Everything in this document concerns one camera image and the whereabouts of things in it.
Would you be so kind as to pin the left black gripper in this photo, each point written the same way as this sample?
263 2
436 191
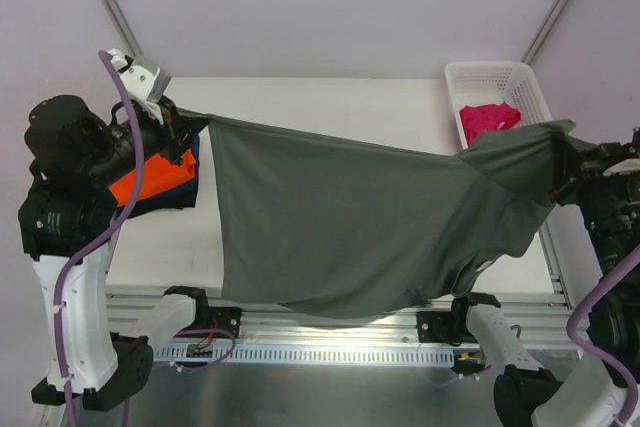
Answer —
175 132

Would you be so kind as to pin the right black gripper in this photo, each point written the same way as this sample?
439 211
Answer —
567 173

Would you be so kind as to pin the grey t shirt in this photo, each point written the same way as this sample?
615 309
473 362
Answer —
338 228

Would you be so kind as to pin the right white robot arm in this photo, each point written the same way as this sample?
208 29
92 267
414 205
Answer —
603 389

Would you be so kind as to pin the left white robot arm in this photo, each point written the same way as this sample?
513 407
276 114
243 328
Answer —
67 229

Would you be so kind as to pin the orange folded t shirt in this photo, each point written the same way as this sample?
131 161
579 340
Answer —
159 175

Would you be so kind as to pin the black folded t shirt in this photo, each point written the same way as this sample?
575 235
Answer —
154 205

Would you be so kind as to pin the navy folded t shirt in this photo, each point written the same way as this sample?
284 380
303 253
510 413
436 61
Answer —
188 189

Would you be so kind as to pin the magenta t shirt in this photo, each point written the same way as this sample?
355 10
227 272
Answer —
476 120

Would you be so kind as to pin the white plastic basket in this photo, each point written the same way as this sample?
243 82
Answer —
474 83

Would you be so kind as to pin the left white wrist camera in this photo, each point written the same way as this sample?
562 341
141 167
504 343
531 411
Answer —
144 80

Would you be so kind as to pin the aluminium mounting rail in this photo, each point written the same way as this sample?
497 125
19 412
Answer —
542 317

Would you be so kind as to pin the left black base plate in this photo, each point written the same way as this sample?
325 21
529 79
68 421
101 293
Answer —
224 318

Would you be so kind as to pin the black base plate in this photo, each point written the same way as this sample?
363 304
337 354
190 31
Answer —
224 318
438 326

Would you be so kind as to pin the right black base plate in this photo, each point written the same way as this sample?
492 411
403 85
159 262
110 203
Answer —
438 326

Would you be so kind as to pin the right aluminium frame post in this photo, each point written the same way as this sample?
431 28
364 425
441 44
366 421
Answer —
544 32

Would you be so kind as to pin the white slotted cable duct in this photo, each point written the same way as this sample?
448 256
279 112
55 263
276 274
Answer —
350 355

